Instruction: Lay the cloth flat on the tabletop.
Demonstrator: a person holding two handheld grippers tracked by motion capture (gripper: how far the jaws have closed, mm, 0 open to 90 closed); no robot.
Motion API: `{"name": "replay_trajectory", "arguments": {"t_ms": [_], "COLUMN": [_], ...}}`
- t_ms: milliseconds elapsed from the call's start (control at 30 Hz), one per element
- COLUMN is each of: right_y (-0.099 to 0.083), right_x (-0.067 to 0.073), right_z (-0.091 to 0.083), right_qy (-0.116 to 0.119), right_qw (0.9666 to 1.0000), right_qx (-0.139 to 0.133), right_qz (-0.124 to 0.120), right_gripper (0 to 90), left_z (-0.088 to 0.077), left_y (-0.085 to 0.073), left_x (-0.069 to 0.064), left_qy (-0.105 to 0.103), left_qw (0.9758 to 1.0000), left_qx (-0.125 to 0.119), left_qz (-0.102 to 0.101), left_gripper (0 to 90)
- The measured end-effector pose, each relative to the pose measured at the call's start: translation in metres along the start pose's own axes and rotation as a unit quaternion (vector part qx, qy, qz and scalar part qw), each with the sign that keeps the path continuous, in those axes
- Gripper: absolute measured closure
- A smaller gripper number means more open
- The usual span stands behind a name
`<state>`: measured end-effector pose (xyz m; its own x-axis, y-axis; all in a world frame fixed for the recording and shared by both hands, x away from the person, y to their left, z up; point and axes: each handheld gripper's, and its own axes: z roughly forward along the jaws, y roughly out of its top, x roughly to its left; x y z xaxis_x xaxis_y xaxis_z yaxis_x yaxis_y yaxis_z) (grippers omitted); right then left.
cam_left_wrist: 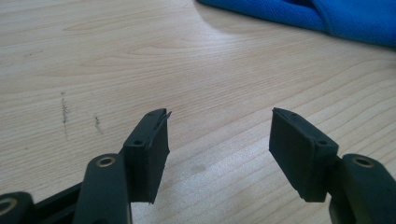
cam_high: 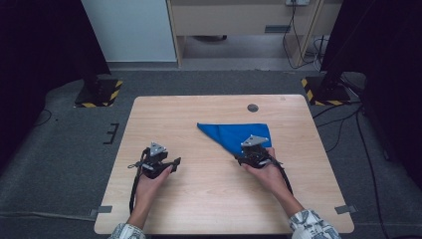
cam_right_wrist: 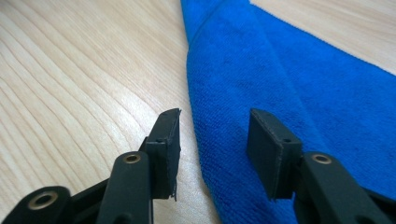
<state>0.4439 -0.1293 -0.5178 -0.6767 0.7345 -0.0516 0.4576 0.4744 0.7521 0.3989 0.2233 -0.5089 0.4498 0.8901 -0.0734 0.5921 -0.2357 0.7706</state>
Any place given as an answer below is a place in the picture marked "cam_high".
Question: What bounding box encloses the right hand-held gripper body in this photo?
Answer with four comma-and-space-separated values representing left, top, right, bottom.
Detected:
236, 133, 277, 169

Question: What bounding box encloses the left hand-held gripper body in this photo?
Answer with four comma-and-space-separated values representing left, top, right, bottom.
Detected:
137, 141, 173, 180

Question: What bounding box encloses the blue cloth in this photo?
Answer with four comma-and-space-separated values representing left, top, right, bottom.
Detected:
196, 122, 274, 158

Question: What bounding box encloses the person's left hand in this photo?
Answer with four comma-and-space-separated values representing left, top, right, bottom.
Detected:
135, 165, 174, 202

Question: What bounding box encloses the person's right hand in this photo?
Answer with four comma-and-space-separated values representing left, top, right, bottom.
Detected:
241, 147, 291, 200

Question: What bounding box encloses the black floor tape mark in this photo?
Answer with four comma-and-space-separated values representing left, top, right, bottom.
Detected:
103, 122, 120, 145

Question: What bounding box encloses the grey tape piece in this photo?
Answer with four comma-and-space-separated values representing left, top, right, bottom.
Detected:
333, 204, 359, 215
89, 205, 113, 218

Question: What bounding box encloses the black stand with striped base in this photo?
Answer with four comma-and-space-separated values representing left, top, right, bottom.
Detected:
301, 71, 352, 108
74, 71, 123, 109

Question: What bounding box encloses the white panel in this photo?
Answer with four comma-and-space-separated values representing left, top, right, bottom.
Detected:
80, 0, 177, 63

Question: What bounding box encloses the black curtain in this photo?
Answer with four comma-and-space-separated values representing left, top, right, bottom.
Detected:
319, 0, 422, 187
0, 0, 111, 167

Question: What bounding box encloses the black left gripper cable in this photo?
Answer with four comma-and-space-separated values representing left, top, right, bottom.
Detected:
127, 147, 150, 215

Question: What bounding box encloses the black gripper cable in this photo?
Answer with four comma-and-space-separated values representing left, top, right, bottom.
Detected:
270, 155, 295, 196
127, 147, 150, 215

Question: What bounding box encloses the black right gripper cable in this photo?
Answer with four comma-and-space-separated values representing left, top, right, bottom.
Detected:
270, 155, 295, 196

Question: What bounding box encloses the looped black floor cable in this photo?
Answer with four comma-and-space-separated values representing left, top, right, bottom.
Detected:
312, 103, 362, 153

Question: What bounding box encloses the short black floor cable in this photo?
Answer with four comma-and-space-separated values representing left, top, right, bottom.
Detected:
34, 109, 54, 127

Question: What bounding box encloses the long black floor cable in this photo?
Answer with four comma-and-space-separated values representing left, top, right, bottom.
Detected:
354, 106, 386, 239

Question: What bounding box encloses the black power cable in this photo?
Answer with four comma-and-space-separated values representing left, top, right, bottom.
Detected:
282, 1, 329, 71

